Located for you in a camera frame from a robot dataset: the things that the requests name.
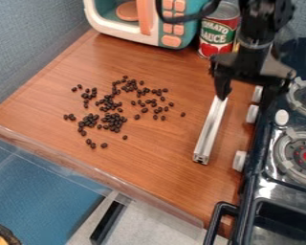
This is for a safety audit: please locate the red tomato sauce can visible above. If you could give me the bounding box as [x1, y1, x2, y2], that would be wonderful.
[196, 0, 243, 60]

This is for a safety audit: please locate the silver metal bar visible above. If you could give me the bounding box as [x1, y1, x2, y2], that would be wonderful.
[191, 95, 230, 166]

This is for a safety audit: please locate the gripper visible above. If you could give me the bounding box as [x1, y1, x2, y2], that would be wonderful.
[208, 47, 297, 113]

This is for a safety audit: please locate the toy stove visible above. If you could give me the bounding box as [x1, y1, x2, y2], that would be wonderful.
[203, 37, 306, 245]

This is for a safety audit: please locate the pile of black bits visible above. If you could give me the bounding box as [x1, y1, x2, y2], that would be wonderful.
[62, 75, 188, 150]

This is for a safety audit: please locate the toy microwave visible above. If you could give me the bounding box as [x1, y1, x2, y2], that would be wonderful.
[81, 0, 217, 50]

